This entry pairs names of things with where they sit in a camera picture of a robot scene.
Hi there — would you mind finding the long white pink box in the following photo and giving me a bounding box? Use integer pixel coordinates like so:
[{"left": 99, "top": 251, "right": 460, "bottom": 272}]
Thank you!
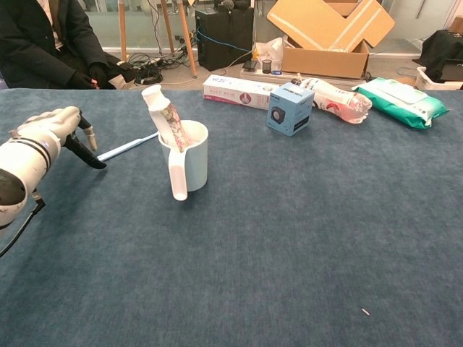
[{"left": 202, "top": 74, "right": 283, "bottom": 111}]

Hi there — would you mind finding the green wet wipes pack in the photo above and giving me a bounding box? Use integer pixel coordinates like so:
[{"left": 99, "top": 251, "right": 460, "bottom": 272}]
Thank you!
[{"left": 352, "top": 77, "right": 451, "bottom": 131}]

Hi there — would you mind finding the white toothpaste tube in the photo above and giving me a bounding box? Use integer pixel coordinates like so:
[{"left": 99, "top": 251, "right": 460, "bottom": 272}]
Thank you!
[{"left": 141, "top": 84, "right": 192, "bottom": 153}]

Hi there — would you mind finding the open cardboard box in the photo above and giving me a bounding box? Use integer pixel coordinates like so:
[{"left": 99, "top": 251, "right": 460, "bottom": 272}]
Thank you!
[{"left": 266, "top": 0, "right": 396, "bottom": 79}]

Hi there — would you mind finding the blue cube speaker box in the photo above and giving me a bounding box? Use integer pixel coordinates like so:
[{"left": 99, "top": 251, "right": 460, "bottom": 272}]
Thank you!
[{"left": 266, "top": 81, "right": 315, "bottom": 137}]

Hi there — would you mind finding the long white power strip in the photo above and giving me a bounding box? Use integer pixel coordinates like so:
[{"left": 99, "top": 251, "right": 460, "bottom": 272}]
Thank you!
[{"left": 239, "top": 68, "right": 366, "bottom": 87}]

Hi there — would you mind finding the blue network cable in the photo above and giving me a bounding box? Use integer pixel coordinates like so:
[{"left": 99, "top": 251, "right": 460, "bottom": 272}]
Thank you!
[{"left": 197, "top": 28, "right": 252, "bottom": 51}]

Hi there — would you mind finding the black cable tangle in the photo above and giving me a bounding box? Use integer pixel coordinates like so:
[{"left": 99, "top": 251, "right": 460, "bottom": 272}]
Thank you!
[{"left": 126, "top": 52, "right": 198, "bottom": 86}]

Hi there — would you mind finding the blue table cloth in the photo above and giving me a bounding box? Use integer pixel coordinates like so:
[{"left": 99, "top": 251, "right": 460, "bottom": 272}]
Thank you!
[{"left": 0, "top": 88, "right": 463, "bottom": 347}]

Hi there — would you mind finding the wooden easel leg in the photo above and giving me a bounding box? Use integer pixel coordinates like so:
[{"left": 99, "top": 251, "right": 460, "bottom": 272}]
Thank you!
[
  {"left": 176, "top": 0, "right": 198, "bottom": 79},
  {"left": 117, "top": 0, "right": 128, "bottom": 62},
  {"left": 161, "top": 0, "right": 175, "bottom": 53}
]

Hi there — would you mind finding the black computer tower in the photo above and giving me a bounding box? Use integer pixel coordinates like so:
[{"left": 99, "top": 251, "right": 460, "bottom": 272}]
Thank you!
[{"left": 195, "top": 7, "right": 255, "bottom": 72}]

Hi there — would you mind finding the white plastic bag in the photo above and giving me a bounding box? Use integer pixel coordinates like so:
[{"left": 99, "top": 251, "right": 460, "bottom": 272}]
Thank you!
[{"left": 252, "top": 36, "right": 285, "bottom": 72}]

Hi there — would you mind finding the pink white plastic package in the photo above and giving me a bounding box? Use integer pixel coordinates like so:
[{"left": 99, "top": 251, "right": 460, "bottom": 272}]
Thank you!
[{"left": 292, "top": 74, "right": 373, "bottom": 125}]

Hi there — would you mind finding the light blue toothbrush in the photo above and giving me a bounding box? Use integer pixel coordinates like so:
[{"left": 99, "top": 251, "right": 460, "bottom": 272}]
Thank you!
[{"left": 96, "top": 132, "right": 160, "bottom": 162}]

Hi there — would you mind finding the person in black coat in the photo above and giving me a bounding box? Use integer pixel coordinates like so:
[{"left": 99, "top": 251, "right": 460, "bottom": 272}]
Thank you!
[{"left": 0, "top": 0, "right": 138, "bottom": 90}]

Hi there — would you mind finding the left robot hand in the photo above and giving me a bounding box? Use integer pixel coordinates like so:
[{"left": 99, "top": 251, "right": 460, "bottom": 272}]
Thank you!
[{"left": 16, "top": 106, "right": 108, "bottom": 170}]

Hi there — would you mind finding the black cloth cover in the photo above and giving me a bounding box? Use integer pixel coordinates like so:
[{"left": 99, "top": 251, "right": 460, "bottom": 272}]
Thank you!
[{"left": 421, "top": 29, "right": 463, "bottom": 82}]

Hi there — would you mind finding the light blue plastic mug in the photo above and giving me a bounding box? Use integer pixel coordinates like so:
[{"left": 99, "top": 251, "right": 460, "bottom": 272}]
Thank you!
[{"left": 158, "top": 121, "right": 210, "bottom": 202}]

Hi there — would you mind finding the white plastic bin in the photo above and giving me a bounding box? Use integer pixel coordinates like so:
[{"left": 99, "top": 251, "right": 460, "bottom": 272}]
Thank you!
[{"left": 415, "top": 67, "right": 463, "bottom": 91}]

